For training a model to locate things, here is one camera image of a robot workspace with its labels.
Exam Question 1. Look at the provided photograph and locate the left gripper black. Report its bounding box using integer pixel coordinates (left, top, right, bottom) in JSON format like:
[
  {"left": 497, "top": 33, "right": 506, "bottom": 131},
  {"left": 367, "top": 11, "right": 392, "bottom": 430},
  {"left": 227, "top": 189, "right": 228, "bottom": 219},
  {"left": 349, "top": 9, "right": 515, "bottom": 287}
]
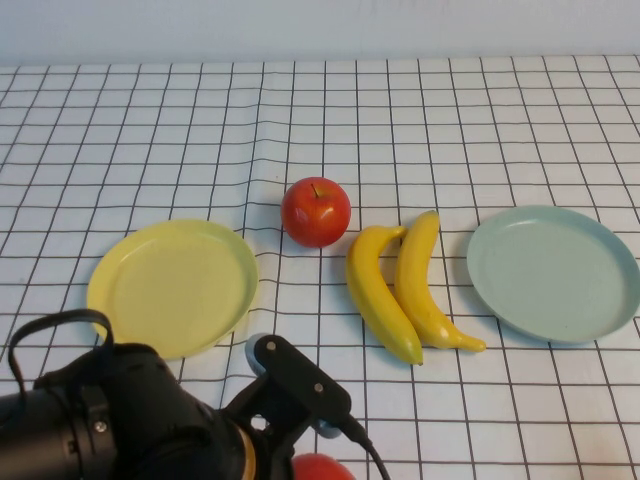
[{"left": 253, "top": 424, "right": 302, "bottom": 480}]

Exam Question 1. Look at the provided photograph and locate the red apple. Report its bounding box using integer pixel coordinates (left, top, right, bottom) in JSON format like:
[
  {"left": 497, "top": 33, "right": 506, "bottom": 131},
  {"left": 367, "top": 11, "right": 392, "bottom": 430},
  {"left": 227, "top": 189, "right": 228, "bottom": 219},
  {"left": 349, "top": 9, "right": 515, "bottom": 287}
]
[
  {"left": 289, "top": 452, "right": 359, "bottom": 480},
  {"left": 280, "top": 176, "right": 352, "bottom": 249}
]

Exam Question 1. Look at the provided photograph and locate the yellow banana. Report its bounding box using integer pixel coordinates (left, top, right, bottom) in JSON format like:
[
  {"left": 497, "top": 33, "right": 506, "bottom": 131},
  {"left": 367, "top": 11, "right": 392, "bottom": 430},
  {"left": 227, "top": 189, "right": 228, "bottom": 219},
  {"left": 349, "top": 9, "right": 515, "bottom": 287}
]
[
  {"left": 346, "top": 225, "right": 425, "bottom": 367},
  {"left": 394, "top": 209, "right": 488, "bottom": 353}
]

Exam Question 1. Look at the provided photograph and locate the yellow round plate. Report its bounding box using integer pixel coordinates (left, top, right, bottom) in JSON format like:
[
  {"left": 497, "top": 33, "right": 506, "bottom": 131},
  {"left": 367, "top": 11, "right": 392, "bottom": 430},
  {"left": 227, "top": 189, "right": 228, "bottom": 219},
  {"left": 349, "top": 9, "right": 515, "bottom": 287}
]
[{"left": 85, "top": 218, "right": 260, "bottom": 361}]

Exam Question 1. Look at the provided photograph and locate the pale blue-green round plate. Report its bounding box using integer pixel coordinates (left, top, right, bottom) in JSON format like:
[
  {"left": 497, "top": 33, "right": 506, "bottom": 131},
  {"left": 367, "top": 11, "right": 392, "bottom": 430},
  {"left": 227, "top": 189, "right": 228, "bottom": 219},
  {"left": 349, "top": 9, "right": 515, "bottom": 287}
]
[{"left": 465, "top": 204, "right": 640, "bottom": 345}]

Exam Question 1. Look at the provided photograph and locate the white grid-patterned tablecloth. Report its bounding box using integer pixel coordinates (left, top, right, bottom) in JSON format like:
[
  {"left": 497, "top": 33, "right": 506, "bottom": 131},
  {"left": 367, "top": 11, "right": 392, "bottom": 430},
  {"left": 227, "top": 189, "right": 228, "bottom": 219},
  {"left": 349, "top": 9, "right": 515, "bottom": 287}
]
[{"left": 0, "top": 55, "right": 640, "bottom": 480}]

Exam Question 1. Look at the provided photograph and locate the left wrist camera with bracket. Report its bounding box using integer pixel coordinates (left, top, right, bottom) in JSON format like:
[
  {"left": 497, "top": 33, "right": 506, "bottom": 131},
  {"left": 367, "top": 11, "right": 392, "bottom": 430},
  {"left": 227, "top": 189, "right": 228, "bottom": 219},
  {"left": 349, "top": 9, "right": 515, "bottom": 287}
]
[{"left": 219, "top": 333, "right": 352, "bottom": 442}]

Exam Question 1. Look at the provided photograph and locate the left black looped cable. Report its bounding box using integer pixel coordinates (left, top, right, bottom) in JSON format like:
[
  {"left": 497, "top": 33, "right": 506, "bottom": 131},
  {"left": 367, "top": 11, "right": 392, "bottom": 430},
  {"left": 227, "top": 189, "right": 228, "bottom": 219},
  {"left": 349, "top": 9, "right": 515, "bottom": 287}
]
[{"left": 7, "top": 308, "right": 117, "bottom": 401}]

